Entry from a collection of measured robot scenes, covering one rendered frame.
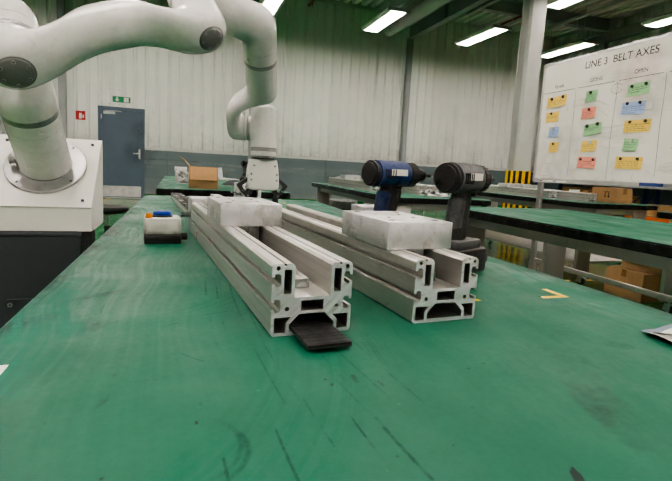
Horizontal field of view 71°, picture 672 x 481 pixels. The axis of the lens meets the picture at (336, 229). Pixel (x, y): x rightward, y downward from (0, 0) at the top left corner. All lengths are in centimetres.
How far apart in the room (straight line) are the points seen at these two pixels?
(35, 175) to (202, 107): 1104
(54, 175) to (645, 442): 131
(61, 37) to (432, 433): 102
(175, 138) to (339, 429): 1197
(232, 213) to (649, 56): 344
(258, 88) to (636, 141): 298
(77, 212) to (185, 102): 1104
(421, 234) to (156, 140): 1173
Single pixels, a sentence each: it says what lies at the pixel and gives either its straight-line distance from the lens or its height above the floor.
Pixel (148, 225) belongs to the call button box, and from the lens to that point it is 115.
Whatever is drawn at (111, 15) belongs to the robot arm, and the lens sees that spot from 119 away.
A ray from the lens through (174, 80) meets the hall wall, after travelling 1241.
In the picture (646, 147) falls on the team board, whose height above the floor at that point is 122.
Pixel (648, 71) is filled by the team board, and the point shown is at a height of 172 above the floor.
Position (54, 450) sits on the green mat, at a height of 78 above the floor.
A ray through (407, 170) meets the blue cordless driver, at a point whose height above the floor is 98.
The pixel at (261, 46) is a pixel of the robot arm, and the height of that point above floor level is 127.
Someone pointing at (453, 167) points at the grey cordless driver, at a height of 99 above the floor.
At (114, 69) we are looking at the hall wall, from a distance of 1252.
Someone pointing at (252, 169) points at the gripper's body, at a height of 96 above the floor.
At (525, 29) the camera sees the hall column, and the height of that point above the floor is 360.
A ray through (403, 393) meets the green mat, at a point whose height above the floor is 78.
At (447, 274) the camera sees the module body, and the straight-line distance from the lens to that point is 69.
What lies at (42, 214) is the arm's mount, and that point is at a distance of 139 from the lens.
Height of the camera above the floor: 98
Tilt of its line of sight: 7 degrees down
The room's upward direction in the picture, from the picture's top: 3 degrees clockwise
